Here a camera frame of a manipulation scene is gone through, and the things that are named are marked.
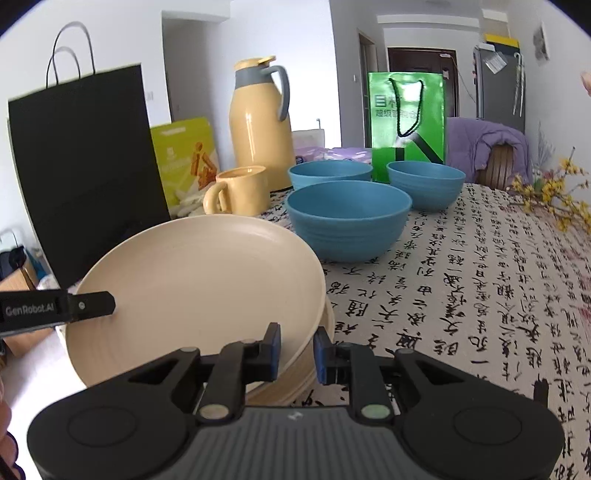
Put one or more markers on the white box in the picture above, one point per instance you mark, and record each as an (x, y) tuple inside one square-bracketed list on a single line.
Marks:
[(307, 137)]

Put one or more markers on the black backpack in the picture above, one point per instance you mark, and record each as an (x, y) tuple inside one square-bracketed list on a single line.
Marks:
[(17, 261)]

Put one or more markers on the black paper bag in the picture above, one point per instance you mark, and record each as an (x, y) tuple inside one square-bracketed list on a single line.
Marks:
[(92, 184)]

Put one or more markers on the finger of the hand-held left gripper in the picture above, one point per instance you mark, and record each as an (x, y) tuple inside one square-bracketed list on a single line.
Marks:
[(94, 304)]

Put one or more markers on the wall picture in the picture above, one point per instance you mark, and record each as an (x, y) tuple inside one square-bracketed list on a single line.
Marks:
[(541, 41)]

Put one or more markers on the green gift bag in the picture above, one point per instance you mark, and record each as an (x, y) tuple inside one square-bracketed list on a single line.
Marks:
[(383, 138)]

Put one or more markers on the grey refrigerator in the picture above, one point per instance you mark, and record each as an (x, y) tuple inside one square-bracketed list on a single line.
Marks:
[(496, 97)]

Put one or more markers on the blue bowl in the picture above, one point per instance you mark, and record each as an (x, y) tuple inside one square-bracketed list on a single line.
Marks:
[(425, 184), (348, 221), (330, 170)]

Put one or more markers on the yellow snack packet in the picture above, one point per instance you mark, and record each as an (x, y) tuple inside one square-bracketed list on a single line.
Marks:
[(180, 157)]

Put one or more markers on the calligraphy printed tablecloth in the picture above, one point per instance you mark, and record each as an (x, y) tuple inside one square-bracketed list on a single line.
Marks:
[(461, 300)]

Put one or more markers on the yellow mug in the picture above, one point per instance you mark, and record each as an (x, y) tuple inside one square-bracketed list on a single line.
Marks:
[(244, 191)]

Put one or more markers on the dark brown door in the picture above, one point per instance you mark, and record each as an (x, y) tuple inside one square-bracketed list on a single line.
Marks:
[(429, 60)]

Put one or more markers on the yellow and black box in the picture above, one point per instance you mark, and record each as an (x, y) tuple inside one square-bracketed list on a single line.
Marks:
[(501, 40)]

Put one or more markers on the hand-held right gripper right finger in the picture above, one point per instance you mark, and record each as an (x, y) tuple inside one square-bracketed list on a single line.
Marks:
[(319, 356)]

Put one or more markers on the white umbrella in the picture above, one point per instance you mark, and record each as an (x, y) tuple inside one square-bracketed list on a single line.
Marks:
[(519, 83)]

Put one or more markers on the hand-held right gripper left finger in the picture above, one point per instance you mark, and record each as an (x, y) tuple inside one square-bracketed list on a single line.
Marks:
[(275, 350)]

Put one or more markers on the person's left hand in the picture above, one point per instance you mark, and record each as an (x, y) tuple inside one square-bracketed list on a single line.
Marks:
[(7, 445)]

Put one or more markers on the yellow thermos jug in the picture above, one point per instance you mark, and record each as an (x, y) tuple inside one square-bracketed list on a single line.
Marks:
[(258, 138)]

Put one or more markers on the yellow flower sprigs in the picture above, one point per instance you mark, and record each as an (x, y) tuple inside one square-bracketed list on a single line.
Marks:
[(551, 189)]

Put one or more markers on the small black block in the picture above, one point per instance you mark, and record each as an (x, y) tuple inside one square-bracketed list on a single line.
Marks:
[(541, 393)]

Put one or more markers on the purple jacket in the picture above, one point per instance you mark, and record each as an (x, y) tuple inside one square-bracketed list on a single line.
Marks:
[(466, 143)]

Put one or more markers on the wooden chair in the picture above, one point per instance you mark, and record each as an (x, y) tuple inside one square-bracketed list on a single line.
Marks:
[(501, 166)]

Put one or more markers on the white paper sheet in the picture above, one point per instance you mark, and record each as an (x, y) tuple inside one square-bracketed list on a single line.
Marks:
[(494, 61)]

